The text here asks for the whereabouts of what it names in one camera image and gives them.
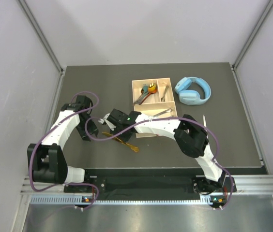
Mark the orange silicone spoon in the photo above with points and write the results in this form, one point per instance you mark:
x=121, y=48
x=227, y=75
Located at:
x=148, y=94

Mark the light blue headphones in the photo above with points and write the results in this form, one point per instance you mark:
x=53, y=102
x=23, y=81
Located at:
x=192, y=97

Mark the left aluminium frame post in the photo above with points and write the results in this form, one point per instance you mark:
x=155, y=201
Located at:
x=39, y=32

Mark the cream divided utensil box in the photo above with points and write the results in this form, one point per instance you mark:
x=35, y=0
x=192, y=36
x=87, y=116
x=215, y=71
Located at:
x=151, y=101

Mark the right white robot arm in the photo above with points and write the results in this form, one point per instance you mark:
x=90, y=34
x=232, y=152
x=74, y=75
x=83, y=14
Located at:
x=190, y=136

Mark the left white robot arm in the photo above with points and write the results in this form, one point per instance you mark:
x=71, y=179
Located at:
x=46, y=160

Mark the aluminium frame post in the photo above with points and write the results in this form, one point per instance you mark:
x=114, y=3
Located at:
x=39, y=32
x=257, y=27

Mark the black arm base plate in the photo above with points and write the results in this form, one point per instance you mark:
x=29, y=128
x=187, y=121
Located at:
x=189, y=184

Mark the slotted cable duct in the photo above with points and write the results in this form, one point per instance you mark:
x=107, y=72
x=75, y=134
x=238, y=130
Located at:
x=86, y=200

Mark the gold butter knife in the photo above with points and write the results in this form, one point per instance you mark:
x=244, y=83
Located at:
x=132, y=147

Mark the right aluminium frame post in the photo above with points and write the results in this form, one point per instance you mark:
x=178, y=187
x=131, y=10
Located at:
x=257, y=27

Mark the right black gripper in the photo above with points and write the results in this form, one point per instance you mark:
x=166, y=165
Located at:
x=114, y=132

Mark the silver fork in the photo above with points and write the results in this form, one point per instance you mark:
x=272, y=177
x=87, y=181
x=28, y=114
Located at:
x=164, y=93

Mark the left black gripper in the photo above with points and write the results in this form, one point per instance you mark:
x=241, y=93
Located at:
x=91, y=130

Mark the aluminium front rail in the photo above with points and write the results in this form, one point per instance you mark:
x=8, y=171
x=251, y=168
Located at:
x=245, y=184

